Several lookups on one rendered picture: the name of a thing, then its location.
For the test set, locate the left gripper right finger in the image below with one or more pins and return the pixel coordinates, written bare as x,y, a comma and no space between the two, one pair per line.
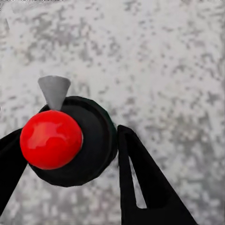
162,204

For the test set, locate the pesticide atomizer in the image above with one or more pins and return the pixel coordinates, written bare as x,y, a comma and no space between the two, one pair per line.
71,140

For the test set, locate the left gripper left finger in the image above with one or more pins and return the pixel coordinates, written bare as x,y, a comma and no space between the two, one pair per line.
12,164

